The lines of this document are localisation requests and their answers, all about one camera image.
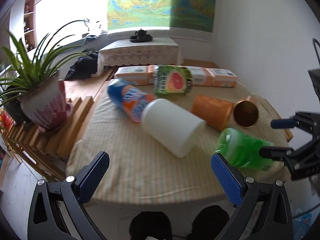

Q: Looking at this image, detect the green plastic cup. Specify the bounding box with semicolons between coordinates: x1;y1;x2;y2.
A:
215;128;273;171

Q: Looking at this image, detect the copper metal cup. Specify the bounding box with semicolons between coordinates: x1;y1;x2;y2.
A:
233;96;259;128

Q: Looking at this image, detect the orange paper cup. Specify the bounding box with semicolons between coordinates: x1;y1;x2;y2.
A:
191;95;233;131

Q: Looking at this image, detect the white plastic cup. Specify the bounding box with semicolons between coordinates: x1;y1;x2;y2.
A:
141;99;206;158

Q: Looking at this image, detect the wooden slatted plant stand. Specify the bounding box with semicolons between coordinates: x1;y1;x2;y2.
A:
1;96;94;181

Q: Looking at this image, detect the striped table cloth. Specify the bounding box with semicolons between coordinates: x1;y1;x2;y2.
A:
66;84;290;206

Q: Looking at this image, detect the right orange tissue pack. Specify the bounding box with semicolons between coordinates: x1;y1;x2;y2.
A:
207;68;238;87

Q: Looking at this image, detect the dark potted plant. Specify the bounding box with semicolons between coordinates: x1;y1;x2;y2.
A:
1;85;30;124

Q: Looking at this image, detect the black bag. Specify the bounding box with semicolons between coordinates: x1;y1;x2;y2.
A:
64;53;98;81

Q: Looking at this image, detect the spider plant in red-white pot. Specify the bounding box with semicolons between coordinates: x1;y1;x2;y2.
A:
1;29;82;131

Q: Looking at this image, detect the left orange tissue pack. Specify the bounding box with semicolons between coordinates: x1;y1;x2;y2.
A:
114;66;149;86

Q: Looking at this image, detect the lace-covered low table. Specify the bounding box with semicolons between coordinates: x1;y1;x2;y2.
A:
97;37;183;75

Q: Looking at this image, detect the landscape painting roller blind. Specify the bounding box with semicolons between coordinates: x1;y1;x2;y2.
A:
107;0;215;33

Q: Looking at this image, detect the black teapot on tray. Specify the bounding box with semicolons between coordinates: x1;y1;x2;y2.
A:
129;29;153;43

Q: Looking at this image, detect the white pink wall shelf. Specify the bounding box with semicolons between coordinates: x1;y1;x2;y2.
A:
9;0;37;51

